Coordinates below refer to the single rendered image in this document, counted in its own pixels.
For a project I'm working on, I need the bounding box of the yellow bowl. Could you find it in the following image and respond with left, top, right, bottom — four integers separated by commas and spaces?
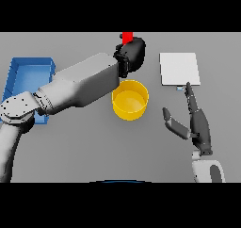
111, 79, 150, 122

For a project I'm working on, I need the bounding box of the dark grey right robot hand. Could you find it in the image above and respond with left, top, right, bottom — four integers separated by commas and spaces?
161, 81, 214, 156

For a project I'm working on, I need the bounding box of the pale square measuring scale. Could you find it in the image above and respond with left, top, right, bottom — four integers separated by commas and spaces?
158, 52, 201, 91

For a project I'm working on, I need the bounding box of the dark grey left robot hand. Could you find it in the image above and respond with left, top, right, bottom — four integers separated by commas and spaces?
113, 36, 147, 79

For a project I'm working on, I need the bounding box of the blue tray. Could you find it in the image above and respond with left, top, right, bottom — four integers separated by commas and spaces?
0, 57, 56, 125

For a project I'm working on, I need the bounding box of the red beaker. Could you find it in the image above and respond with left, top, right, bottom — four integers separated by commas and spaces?
119, 32, 135, 46

